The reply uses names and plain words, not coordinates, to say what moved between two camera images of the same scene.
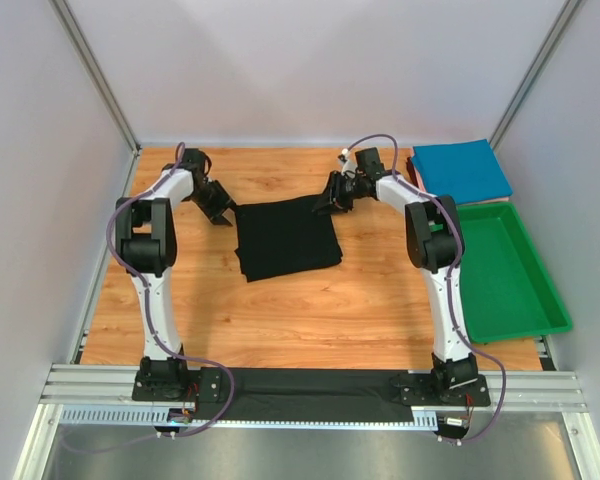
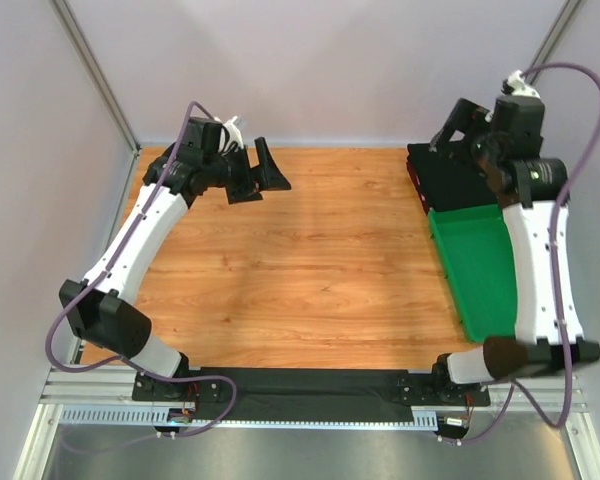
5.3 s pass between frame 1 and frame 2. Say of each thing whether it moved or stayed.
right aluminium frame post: stayed
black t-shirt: moved
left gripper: moved
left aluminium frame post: stayed
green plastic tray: stayed
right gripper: moved
